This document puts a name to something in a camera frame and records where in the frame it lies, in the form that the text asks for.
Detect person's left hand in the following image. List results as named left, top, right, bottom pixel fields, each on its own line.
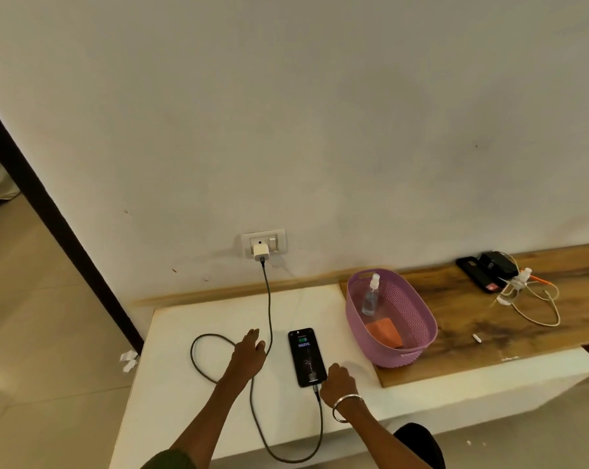
left=228, top=329, right=267, bottom=382

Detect dark door frame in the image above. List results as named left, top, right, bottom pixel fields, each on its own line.
left=0, top=92, right=145, bottom=355

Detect silver bangle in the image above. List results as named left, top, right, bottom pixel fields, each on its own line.
left=331, top=394, right=365, bottom=424

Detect black phone in case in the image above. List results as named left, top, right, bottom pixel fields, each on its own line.
left=455, top=257, right=501, bottom=294

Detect white cable with connectors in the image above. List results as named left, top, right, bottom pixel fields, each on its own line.
left=495, top=266, right=562, bottom=328

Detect white wall socket plate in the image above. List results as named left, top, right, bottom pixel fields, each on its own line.
left=241, top=229, right=288, bottom=260

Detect white low cabinet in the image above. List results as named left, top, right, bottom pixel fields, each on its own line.
left=109, top=283, right=589, bottom=469

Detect person's left forearm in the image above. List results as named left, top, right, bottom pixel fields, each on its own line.
left=169, top=370, right=256, bottom=469

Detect person's dark trouser leg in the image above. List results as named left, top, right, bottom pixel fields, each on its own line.
left=393, top=423, right=447, bottom=469

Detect purple woven plastic basket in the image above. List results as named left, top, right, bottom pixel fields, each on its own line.
left=345, top=268, right=439, bottom=370

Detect grey charging cable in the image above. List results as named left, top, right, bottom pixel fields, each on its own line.
left=190, top=258, right=325, bottom=465

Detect black smartphone with lit screen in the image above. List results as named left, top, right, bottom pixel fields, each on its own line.
left=288, top=328, right=328, bottom=389

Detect wooden board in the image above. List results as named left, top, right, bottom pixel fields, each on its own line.
left=340, top=242, right=589, bottom=389

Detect black power adapter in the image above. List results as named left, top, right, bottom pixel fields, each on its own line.
left=477, top=251, right=519, bottom=282

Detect green sleeve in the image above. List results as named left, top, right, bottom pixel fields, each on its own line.
left=140, top=448, right=198, bottom=469

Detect person's right forearm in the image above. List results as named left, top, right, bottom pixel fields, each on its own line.
left=334, top=398, right=422, bottom=469

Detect person's right hand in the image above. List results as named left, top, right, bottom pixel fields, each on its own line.
left=319, top=363, right=359, bottom=410

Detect orange cloth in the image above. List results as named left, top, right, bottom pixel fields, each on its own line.
left=365, top=317, right=403, bottom=348

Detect clear spray bottle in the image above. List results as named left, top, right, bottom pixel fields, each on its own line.
left=361, top=273, right=382, bottom=317

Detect wooden wall trim strip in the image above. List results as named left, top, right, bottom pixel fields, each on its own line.
left=135, top=268, right=355, bottom=308

